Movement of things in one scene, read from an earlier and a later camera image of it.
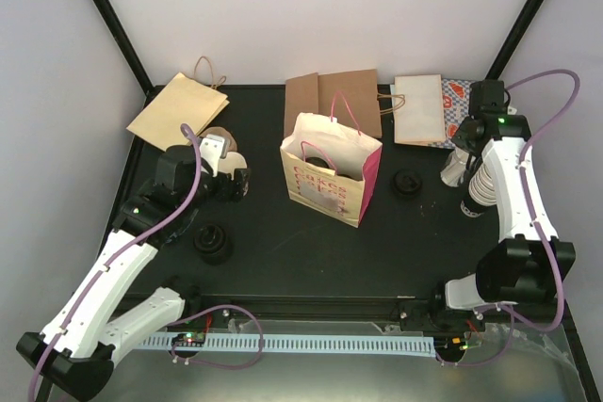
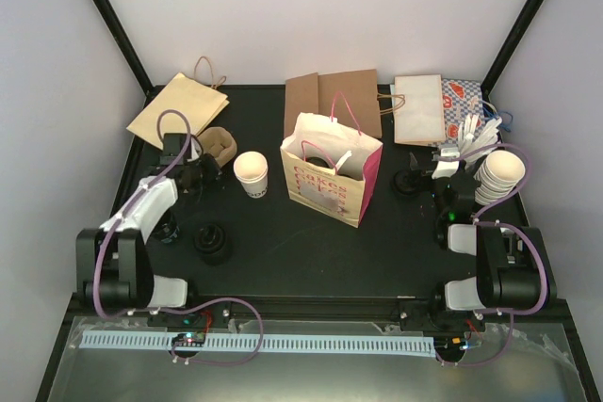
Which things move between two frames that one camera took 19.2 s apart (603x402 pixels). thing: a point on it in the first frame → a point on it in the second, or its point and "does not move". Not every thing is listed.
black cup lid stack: [407, 182] does not move
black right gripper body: [461, 138] → [440, 204]
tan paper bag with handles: [184, 103] does not move
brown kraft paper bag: [350, 97] does not move
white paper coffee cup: [233, 161] → [252, 169]
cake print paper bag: [330, 164] does not move
